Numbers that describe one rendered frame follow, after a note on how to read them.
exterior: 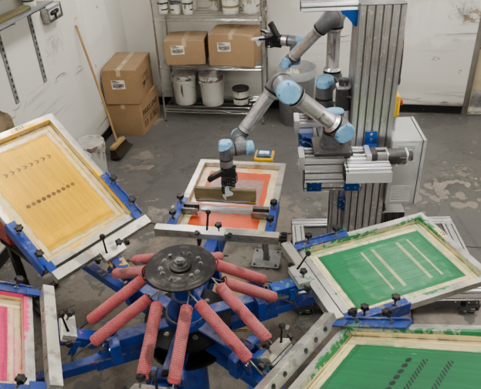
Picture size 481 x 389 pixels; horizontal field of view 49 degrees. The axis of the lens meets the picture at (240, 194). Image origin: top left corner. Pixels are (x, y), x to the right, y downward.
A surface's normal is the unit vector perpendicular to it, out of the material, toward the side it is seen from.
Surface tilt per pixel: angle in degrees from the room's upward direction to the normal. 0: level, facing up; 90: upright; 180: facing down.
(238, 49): 89
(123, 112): 89
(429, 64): 90
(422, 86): 90
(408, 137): 0
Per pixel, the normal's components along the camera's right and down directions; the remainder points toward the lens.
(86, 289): -0.04, -0.84
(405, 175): -0.03, 0.55
